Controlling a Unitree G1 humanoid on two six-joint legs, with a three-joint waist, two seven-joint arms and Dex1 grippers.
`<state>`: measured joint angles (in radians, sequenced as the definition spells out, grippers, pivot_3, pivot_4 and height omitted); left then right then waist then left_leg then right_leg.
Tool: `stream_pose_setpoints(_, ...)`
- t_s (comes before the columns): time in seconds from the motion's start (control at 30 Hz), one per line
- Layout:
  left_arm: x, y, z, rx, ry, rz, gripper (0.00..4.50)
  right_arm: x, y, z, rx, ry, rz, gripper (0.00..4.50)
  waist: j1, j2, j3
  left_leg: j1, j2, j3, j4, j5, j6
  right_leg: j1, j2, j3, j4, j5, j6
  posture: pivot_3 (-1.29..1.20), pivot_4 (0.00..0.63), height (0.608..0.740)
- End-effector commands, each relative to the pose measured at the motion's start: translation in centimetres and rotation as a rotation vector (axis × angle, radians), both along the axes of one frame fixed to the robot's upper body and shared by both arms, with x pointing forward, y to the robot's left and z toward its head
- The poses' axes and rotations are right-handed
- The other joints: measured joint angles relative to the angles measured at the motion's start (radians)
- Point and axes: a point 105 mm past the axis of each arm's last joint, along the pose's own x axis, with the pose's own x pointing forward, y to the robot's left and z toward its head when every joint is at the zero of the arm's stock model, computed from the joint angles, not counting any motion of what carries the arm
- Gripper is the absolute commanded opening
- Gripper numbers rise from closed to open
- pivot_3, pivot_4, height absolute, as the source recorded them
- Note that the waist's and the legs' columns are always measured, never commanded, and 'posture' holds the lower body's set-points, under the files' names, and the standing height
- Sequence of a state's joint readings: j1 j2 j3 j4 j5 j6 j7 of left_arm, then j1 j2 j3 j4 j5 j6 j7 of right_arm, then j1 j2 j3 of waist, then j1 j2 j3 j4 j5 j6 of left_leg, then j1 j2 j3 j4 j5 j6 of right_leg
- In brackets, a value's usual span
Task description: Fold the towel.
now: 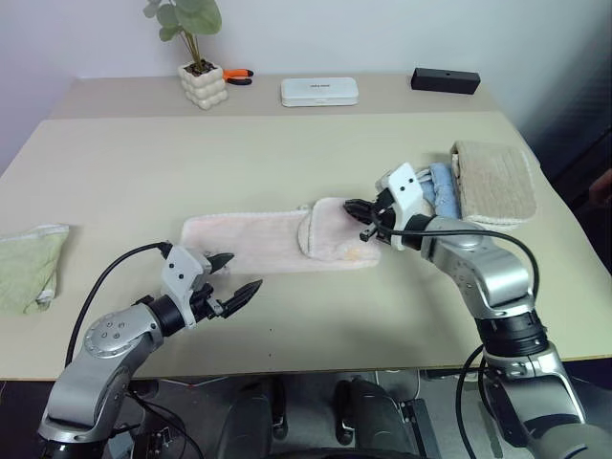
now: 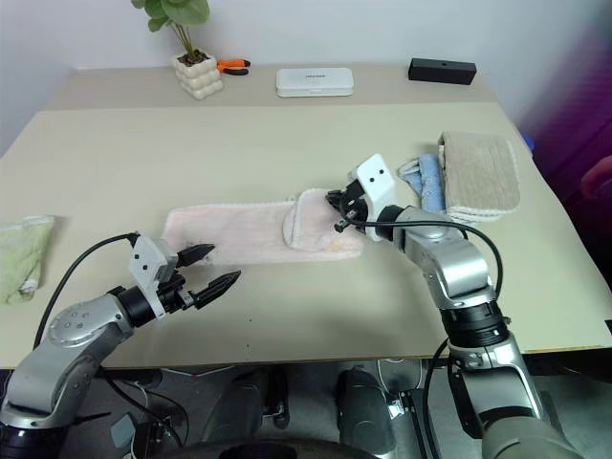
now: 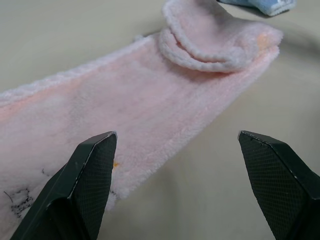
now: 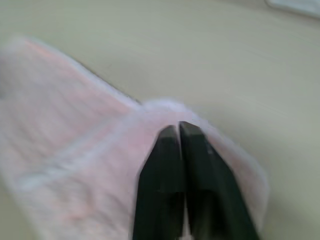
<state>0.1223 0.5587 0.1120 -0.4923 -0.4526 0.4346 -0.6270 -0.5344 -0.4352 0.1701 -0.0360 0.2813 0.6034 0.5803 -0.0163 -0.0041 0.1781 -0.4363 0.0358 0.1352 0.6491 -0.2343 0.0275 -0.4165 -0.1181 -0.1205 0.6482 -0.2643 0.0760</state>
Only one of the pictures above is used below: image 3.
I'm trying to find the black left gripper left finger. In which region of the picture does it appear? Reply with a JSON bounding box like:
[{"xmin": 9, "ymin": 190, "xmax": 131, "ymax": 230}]
[{"xmin": 9, "ymin": 130, "xmax": 118, "ymax": 240}]

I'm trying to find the blue fluffy towel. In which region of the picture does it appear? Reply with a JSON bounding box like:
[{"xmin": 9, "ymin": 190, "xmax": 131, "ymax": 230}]
[{"xmin": 216, "ymin": 0, "xmax": 298, "ymax": 17}]

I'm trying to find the pink fluffy towel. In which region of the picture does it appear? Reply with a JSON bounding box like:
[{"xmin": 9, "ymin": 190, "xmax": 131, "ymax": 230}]
[{"xmin": 0, "ymin": 0, "xmax": 284, "ymax": 221}]

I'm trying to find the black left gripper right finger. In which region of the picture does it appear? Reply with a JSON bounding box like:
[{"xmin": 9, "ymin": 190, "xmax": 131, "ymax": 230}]
[{"xmin": 237, "ymin": 129, "xmax": 320, "ymax": 240}]

